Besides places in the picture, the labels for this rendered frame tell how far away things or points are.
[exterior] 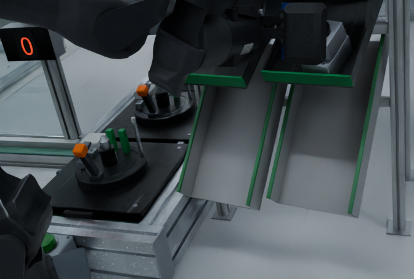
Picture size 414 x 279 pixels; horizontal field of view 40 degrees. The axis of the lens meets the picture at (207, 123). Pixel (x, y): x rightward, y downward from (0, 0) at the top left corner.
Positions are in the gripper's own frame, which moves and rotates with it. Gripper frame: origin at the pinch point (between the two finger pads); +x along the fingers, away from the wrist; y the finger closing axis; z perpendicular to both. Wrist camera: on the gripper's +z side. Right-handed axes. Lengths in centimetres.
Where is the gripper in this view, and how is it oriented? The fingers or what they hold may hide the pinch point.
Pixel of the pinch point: (262, 28)
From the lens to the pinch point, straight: 67.1
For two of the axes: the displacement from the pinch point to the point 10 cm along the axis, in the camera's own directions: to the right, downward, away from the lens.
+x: 5.2, -2.3, 8.2
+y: -8.5, -1.1, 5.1
